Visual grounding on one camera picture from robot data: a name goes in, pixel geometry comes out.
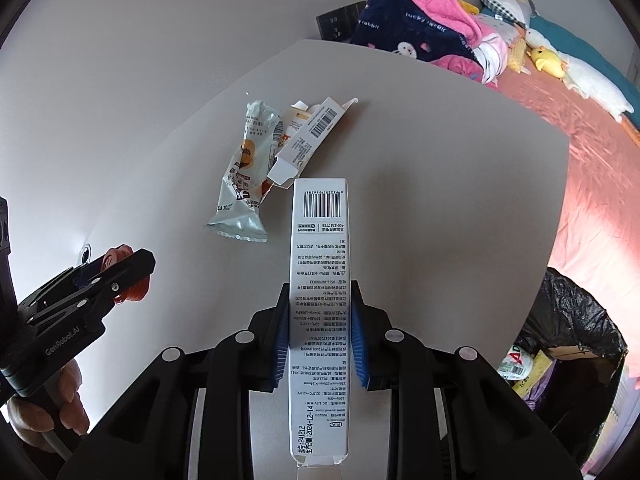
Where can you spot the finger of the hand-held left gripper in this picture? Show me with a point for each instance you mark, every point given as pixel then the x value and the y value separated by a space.
pixel 87 272
pixel 90 295

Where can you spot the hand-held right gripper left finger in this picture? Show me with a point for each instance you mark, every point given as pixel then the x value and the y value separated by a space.
pixel 282 330

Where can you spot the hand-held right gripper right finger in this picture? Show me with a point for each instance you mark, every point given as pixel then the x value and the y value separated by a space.
pixel 359 340

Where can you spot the orange round lid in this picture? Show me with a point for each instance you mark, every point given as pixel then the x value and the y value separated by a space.
pixel 135 292

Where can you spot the long white carton box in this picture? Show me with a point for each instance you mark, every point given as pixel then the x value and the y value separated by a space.
pixel 320 270

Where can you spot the white plastic bottle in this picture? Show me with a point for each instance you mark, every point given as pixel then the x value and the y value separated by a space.
pixel 515 365

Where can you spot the yellow packet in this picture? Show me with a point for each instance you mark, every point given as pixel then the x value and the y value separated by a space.
pixel 537 367

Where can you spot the purple plastic bag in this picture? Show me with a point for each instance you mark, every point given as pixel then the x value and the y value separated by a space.
pixel 547 385

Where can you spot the black trash bag bin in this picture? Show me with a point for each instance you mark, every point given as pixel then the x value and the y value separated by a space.
pixel 565 310

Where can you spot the person's left hand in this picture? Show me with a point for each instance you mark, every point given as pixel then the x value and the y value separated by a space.
pixel 70 395

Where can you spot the pale green snack wrapper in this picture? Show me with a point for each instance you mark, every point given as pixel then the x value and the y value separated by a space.
pixel 240 195

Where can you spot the small white carton box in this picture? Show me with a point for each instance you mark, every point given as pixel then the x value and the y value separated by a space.
pixel 305 145

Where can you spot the brown cardboard box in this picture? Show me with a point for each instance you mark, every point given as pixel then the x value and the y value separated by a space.
pixel 580 351

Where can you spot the pink bed sheet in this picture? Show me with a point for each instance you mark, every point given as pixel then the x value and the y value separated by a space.
pixel 600 185

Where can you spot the navy printed blanket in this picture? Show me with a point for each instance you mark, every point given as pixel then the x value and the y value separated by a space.
pixel 395 25

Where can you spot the yellow textured plush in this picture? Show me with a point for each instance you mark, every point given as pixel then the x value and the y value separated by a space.
pixel 517 57

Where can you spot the yellow duck plush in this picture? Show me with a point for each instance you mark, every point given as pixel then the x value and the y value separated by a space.
pixel 547 62

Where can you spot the pink fleece blanket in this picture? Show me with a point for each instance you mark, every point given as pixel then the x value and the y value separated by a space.
pixel 435 2

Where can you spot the white goose plush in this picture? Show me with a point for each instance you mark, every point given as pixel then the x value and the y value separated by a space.
pixel 595 85

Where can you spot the checked pillow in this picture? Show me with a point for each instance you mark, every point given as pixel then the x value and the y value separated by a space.
pixel 505 2

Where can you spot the teal pillow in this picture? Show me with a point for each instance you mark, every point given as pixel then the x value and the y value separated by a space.
pixel 575 40

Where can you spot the dark wall socket panel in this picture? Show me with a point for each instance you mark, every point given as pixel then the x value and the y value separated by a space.
pixel 337 22

